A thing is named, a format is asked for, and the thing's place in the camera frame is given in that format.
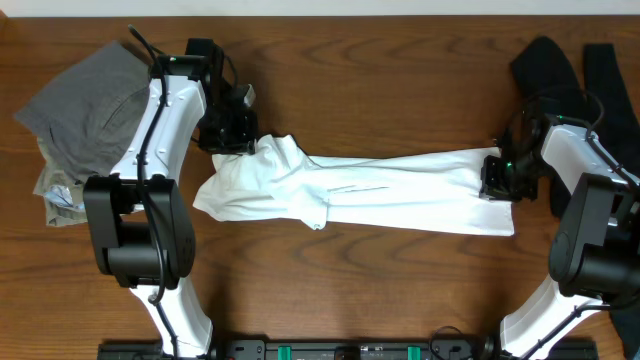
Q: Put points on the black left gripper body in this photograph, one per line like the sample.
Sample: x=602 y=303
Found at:
x=232 y=142

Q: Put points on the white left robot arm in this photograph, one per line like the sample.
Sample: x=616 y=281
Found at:
x=140 y=228

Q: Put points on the black garment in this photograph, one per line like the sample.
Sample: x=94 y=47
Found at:
x=548 y=84

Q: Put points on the beige folded shorts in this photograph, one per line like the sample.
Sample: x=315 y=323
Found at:
x=62 y=195

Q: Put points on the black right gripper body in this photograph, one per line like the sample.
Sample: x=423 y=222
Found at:
x=509 y=179

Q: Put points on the grey folded trousers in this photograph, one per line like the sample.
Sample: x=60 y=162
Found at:
x=88 y=115

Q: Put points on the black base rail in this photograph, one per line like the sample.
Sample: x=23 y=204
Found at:
x=259 y=350

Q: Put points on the white t-shirt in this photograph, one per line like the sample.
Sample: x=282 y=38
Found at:
x=433 y=192

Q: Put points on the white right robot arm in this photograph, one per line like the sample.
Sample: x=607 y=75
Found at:
x=593 y=263

